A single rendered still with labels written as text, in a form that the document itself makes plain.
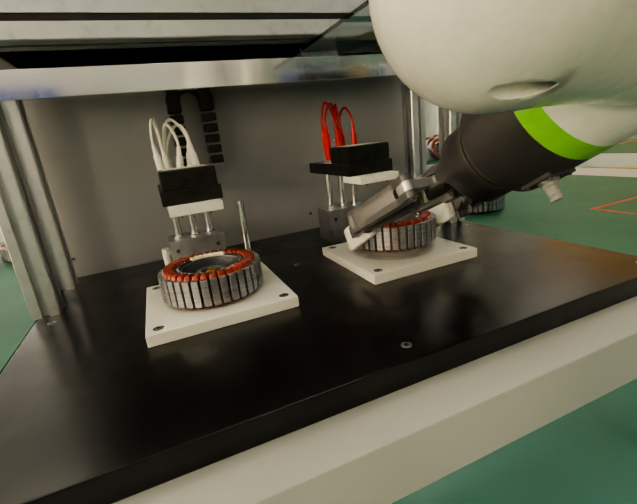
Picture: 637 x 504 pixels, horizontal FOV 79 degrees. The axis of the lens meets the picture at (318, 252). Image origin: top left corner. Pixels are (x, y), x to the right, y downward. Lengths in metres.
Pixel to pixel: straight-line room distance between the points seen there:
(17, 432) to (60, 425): 0.03
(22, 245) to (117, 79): 0.22
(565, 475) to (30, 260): 1.30
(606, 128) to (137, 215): 0.61
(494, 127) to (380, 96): 0.51
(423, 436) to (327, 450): 0.06
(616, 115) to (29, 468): 0.40
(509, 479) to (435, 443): 1.02
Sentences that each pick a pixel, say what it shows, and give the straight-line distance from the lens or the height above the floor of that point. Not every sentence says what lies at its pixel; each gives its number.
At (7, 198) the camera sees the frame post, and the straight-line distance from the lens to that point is 0.55.
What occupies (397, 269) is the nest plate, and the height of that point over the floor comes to 0.78.
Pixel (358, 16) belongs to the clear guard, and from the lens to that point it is 0.51.
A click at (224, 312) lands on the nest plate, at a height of 0.78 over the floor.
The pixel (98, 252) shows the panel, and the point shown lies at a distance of 0.71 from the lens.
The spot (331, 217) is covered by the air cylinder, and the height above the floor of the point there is 0.81.
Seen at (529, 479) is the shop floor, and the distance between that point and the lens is 1.33.
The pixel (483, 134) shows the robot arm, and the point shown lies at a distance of 0.33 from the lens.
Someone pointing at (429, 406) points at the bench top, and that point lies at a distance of 0.30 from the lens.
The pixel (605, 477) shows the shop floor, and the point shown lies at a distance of 1.40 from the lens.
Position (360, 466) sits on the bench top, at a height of 0.74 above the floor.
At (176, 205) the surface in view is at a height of 0.88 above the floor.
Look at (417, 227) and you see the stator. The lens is 0.48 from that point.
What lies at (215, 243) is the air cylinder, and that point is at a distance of 0.57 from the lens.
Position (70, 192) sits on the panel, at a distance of 0.70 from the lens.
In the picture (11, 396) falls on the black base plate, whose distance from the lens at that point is 0.41.
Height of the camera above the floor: 0.94
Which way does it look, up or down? 16 degrees down
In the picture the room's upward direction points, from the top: 7 degrees counter-clockwise
